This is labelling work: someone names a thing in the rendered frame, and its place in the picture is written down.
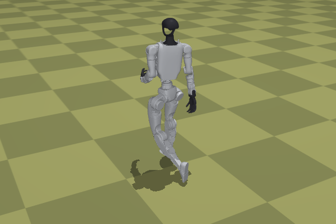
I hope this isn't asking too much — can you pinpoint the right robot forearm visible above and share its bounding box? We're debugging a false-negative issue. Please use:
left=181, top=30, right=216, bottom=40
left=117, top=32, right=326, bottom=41
left=186, top=67, right=196, bottom=95

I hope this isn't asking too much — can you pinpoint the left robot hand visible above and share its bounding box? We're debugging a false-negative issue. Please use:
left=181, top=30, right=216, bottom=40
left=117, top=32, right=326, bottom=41
left=141, top=68, right=147, bottom=77

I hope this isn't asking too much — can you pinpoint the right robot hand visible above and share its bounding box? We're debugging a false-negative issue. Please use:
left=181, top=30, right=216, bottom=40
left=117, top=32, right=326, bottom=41
left=186, top=90, right=196, bottom=113

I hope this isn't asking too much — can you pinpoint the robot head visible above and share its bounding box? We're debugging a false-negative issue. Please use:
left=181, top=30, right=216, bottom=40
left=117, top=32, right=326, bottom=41
left=162, top=18, right=179, bottom=46

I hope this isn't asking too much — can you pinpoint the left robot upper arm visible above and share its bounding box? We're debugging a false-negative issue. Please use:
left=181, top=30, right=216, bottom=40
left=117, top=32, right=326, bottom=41
left=145, top=44, right=159, bottom=78

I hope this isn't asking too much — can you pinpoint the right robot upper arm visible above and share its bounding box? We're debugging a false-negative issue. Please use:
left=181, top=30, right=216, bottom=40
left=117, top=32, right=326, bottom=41
left=182, top=43, right=192, bottom=74

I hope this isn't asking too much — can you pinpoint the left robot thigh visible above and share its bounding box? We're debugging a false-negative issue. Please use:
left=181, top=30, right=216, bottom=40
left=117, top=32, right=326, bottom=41
left=148, top=94, right=167, bottom=141

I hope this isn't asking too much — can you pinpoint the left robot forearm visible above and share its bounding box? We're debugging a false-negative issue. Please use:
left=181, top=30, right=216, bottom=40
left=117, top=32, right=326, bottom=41
left=140, top=70, right=153, bottom=83

